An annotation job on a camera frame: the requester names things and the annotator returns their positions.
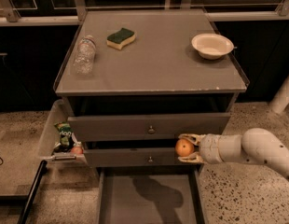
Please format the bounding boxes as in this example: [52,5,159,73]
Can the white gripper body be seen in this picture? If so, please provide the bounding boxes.
[199,134,220,164]

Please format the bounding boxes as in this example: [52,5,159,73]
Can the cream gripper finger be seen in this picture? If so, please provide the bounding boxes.
[178,133,205,146]
[178,152,204,164]

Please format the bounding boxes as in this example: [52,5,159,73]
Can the orange fruit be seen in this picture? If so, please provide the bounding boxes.
[175,139,194,157]

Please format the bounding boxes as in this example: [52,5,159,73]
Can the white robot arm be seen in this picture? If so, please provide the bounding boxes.
[175,128,289,182]

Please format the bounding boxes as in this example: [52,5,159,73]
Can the top grey drawer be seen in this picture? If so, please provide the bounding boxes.
[68,113,230,142]

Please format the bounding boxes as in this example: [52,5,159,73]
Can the grey drawer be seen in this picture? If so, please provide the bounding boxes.
[96,167,209,224]
[68,113,230,142]
[84,147,196,167]

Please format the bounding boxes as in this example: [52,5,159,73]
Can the bottom grey drawer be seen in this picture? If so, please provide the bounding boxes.
[96,167,209,224]

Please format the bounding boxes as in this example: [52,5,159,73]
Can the grey drawer cabinet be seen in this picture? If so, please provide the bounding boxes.
[52,8,251,224]

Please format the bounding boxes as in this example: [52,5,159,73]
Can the middle grey drawer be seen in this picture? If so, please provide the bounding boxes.
[84,147,196,167]

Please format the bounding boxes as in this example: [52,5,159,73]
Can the white bowl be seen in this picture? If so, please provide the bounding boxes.
[191,34,234,60]

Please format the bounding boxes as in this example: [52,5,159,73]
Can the red apple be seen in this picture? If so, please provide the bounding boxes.
[71,147,83,155]

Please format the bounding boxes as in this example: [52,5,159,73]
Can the green yellow sponge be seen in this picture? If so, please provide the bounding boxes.
[106,28,136,50]

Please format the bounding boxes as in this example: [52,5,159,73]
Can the green snack bag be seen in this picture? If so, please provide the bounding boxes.
[54,122,73,147]

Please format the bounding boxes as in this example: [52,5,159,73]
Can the clear plastic water bottle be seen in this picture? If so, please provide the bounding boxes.
[73,35,96,75]

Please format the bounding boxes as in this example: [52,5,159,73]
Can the clear plastic bin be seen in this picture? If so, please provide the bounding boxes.
[38,100,86,165]

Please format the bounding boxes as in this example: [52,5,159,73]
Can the black pole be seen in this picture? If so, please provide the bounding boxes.
[17,160,48,224]

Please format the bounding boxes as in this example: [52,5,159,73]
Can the metal railing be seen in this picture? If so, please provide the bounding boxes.
[0,0,289,26]

